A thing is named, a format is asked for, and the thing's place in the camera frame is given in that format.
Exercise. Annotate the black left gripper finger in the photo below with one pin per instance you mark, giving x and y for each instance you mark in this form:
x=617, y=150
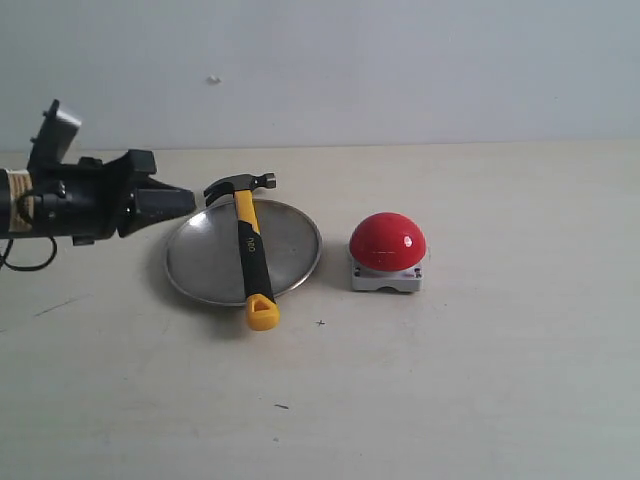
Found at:
x=153, y=196
x=135, y=220

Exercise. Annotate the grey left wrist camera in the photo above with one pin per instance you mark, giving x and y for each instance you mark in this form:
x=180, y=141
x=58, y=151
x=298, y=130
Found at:
x=54, y=137

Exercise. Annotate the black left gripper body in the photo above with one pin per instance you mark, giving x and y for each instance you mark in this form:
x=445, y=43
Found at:
x=89, y=200

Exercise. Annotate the red dome push button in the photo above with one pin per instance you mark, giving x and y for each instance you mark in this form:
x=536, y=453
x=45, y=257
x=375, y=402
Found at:
x=387, y=250

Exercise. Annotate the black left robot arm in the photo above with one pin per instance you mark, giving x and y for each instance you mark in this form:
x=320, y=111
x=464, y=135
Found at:
x=17, y=206

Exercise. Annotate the round steel plate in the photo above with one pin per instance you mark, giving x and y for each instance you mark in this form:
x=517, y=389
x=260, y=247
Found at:
x=203, y=263

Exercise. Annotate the yellow black claw hammer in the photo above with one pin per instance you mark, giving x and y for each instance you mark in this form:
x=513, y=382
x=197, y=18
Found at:
x=261, y=309

